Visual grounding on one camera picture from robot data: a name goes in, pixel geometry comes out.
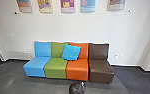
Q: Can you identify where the wall poster with yellow picture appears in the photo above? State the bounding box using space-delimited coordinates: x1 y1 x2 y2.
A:
36 0 54 14

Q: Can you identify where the wall poster with purple picture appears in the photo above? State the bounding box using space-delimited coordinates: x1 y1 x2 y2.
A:
59 0 77 14

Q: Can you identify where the brown sofa seat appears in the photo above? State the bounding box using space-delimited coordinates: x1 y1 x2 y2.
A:
88 42 116 84

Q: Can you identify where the orange sofa seat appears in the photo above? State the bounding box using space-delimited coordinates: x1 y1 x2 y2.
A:
65 42 91 82

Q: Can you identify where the black plastic trash bag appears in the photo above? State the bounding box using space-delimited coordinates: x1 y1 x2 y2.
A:
68 82 86 94

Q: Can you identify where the white double wall socket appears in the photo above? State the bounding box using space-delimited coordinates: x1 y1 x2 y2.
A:
113 53 123 59

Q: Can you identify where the wall poster with red picture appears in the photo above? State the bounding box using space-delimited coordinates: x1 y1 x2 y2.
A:
15 0 34 14

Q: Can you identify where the green sofa seat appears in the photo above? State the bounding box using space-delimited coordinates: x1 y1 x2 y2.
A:
43 41 70 80

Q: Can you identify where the white light switch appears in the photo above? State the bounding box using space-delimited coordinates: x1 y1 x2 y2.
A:
7 32 16 38

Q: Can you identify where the cyan square cushion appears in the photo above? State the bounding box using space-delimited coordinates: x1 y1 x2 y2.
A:
61 44 82 62

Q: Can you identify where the wall poster with pink picture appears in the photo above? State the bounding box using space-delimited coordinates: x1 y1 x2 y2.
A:
106 0 127 11

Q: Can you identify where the blue sofa seat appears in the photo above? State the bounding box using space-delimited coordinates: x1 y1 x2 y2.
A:
22 40 53 78

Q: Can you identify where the wall poster with blue picture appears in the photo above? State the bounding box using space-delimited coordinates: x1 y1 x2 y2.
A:
80 0 97 13

